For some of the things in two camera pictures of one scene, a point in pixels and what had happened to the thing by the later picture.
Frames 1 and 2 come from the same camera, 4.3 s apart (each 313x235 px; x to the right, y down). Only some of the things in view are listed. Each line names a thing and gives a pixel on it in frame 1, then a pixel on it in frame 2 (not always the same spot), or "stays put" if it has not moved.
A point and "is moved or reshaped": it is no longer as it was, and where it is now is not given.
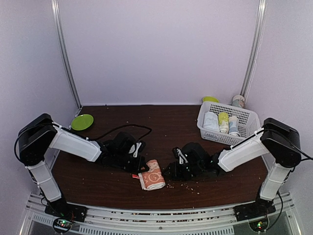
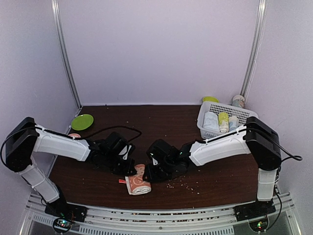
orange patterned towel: x=152 y=179 is moved or reshaped
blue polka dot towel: x=233 y=126 stays put
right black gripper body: x=186 y=174 → x=163 y=174
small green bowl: x=210 y=99 stays put
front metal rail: x=162 y=220 stays put
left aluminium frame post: x=55 y=7 stays put
